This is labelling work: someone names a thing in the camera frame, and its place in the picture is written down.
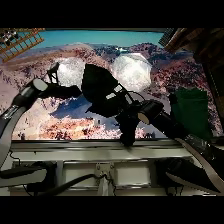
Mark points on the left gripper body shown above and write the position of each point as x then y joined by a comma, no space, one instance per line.
63,91

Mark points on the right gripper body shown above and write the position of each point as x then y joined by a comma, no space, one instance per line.
128,126

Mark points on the black garment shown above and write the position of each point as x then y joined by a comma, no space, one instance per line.
100,90

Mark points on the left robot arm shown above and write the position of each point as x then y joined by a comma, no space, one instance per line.
20,100

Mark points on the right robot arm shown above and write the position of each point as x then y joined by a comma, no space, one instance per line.
173,125

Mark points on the green garment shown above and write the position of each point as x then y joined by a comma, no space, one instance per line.
192,111

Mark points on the wooden rack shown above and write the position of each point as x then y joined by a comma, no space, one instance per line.
18,41

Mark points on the silver frame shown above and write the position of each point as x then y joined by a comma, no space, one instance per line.
100,153

